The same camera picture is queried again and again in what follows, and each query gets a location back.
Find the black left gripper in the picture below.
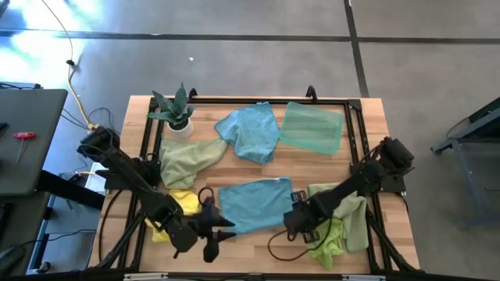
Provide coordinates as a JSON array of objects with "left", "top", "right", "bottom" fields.
[{"left": 166, "top": 198, "right": 237, "bottom": 253}]

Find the translucent green plastic bin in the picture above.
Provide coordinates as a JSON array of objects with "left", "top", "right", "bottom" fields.
[{"left": 278, "top": 101, "right": 346, "bottom": 156}]

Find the yellow floor cable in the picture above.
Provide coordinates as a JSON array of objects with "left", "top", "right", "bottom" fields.
[{"left": 40, "top": 0, "right": 101, "bottom": 132}]

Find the dark grey desk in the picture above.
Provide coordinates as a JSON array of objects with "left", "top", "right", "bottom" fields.
[{"left": 0, "top": 88, "right": 70, "bottom": 197}]

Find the yellow microfiber towel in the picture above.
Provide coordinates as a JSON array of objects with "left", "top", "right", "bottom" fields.
[{"left": 145, "top": 188, "right": 203, "bottom": 244}]

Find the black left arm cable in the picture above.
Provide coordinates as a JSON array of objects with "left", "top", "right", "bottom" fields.
[{"left": 196, "top": 186, "right": 216, "bottom": 208}]

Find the blue towel with white label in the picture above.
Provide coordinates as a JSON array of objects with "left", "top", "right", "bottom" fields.
[{"left": 217, "top": 176, "right": 295, "bottom": 236}]

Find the black aluminium table frame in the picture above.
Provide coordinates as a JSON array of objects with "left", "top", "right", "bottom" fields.
[{"left": 87, "top": 84, "right": 422, "bottom": 275}]

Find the pale green microfiber towel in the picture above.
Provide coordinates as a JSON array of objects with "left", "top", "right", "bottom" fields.
[
  {"left": 306, "top": 182, "right": 370, "bottom": 254},
  {"left": 157, "top": 136, "right": 229, "bottom": 191}
]

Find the blue microfiber towel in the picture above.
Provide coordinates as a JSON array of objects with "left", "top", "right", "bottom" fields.
[{"left": 213, "top": 101, "right": 282, "bottom": 165}]

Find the snake plant in white pot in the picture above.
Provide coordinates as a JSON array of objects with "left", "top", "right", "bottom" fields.
[{"left": 147, "top": 82, "right": 196, "bottom": 141}]

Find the red-handled tool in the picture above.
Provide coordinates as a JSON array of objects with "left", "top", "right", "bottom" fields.
[{"left": 12, "top": 131, "right": 38, "bottom": 165}]

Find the grey metal cart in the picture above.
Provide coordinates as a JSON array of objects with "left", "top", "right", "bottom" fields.
[{"left": 430, "top": 96, "right": 500, "bottom": 230}]

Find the lime green microfiber towel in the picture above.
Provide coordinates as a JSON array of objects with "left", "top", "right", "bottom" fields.
[{"left": 305, "top": 217, "right": 345, "bottom": 271}]

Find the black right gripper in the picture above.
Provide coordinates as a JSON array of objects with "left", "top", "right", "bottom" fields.
[{"left": 283, "top": 190, "right": 335, "bottom": 245}]

